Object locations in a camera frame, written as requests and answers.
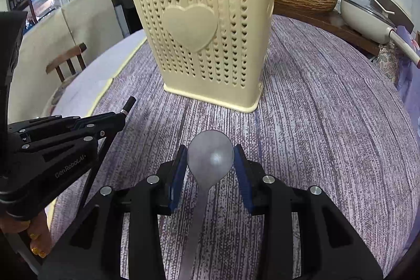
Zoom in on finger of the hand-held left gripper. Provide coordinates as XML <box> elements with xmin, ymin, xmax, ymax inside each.
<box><xmin>8</xmin><ymin>115</ymin><xmax>82</xmax><ymax>136</ymax></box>
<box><xmin>24</xmin><ymin>113</ymin><xmax>127</xmax><ymax>151</ymax></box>

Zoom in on purple floral cloth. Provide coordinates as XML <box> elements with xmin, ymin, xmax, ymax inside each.
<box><xmin>395</xmin><ymin>26</ymin><xmax>420</xmax><ymax>136</ymax></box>

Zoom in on person's left hand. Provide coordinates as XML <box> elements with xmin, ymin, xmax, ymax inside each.
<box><xmin>0</xmin><ymin>212</ymin><xmax>53</xmax><ymax>260</ymax></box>

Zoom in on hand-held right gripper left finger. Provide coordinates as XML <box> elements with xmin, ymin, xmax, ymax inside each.
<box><xmin>39</xmin><ymin>145</ymin><xmax>189</xmax><ymax>280</ymax></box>

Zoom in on brown cream rice cooker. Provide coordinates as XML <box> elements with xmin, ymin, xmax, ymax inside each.
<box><xmin>372</xmin><ymin>0</ymin><xmax>414</xmax><ymax>35</ymax></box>

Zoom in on glass pot lid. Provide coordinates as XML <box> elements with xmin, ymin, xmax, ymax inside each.
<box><xmin>341</xmin><ymin>0</ymin><xmax>396</xmax><ymax>28</ymax></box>

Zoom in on paisley patterned cloth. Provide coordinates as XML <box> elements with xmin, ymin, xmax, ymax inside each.
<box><xmin>372</xmin><ymin>40</ymin><xmax>400</xmax><ymax>89</ymax></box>

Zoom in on wooden chair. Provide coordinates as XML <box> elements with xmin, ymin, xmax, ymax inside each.
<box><xmin>46</xmin><ymin>43</ymin><xmax>87</xmax><ymax>83</ymax></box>

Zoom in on beige plastic utensil holder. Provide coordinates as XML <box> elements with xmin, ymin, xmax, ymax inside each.
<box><xmin>126</xmin><ymin>0</ymin><xmax>278</xmax><ymax>113</ymax></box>

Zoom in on purple striped tablecloth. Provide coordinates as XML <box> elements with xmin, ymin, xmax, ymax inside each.
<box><xmin>49</xmin><ymin>14</ymin><xmax>416</xmax><ymax>280</ymax></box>

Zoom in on beige cloth covered sofa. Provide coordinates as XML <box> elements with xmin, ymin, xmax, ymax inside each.
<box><xmin>16</xmin><ymin>0</ymin><xmax>146</xmax><ymax>71</ymax></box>

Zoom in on white rice paddle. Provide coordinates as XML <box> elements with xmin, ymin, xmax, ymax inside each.
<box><xmin>366</xmin><ymin>0</ymin><xmax>396</xmax><ymax>15</ymax></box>

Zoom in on cream saucepan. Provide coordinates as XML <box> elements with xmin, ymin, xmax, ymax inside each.
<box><xmin>340</xmin><ymin>0</ymin><xmax>420</xmax><ymax>68</ymax></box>

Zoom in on black chopstick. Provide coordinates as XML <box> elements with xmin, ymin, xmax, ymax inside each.
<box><xmin>79</xmin><ymin>96</ymin><xmax>137</xmax><ymax>212</ymax></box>

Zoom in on white cloth yellow edge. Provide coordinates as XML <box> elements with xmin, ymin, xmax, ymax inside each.
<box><xmin>51</xmin><ymin>34</ymin><xmax>148</xmax><ymax>117</ymax></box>

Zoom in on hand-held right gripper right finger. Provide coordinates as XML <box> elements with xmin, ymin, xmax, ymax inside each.
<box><xmin>233</xmin><ymin>145</ymin><xmax>384</xmax><ymax>280</ymax></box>

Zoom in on metal spoon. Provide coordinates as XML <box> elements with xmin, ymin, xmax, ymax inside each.
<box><xmin>179</xmin><ymin>130</ymin><xmax>235</xmax><ymax>280</ymax></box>

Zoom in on dark wooden counter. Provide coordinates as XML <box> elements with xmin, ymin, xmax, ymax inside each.
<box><xmin>272</xmin><ymin>9</ymin><xmax>381</xmax><ymax>56</ymax></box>

